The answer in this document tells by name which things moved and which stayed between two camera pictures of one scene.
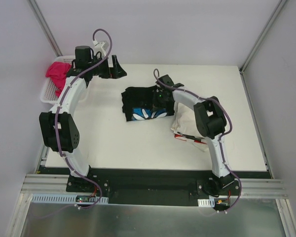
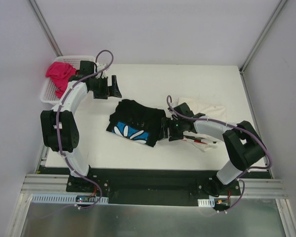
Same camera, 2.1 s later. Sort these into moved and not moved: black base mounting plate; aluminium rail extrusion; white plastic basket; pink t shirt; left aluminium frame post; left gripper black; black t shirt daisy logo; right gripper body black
Moved: left gripper black; black t shirt daisy logo; right gripper body black
Not moved: white plastic basket; black base mounting plate; aluminium rail extrusion; left aluminium frame post; pink t shirt
